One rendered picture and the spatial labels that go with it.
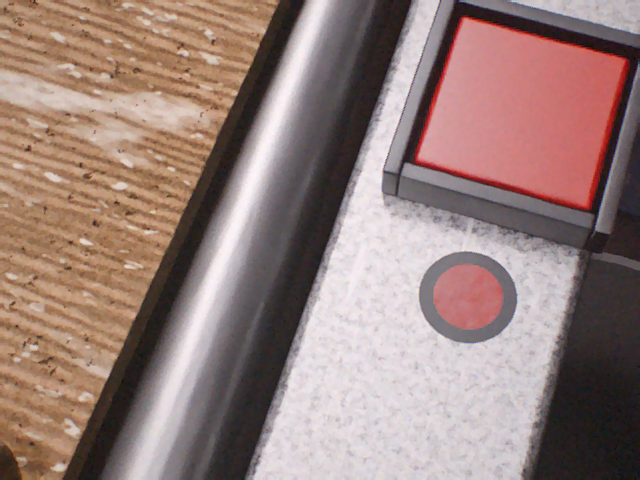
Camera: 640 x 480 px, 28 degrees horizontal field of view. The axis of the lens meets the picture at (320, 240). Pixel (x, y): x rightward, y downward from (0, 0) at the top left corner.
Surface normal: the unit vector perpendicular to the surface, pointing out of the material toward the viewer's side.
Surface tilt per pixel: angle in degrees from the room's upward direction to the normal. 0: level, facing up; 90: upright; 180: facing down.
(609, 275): 87
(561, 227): 90
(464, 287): 0
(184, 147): 0
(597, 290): 87
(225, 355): 31
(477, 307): 0
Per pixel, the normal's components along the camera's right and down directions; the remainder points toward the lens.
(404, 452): -0.01, -0.40
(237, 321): 0.48, -0.19
